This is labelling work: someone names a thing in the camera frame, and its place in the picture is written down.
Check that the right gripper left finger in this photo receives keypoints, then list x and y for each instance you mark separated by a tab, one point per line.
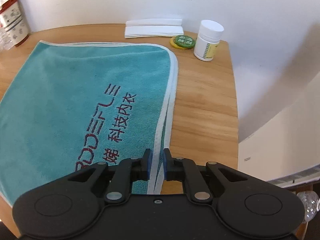
122	176

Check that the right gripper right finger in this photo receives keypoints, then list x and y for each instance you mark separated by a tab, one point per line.
187	172

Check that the teal towel white trim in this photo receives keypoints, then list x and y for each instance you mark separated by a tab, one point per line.
75	104

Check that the white air conditioner unit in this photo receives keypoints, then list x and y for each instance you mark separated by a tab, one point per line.
285	151

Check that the green yellow round tin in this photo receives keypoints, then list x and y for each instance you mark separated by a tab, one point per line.
182	42

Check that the large water bottle on floor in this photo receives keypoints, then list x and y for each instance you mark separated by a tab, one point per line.
310	200

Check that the white pill bottle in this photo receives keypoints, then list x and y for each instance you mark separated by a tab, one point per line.
208	39

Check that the folded white tissue paper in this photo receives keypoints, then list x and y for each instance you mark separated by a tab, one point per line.
153	27

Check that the water bottle right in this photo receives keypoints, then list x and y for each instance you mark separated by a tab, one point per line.
5	41

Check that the red lid travel tumbler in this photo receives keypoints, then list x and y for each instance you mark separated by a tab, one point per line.
13	22

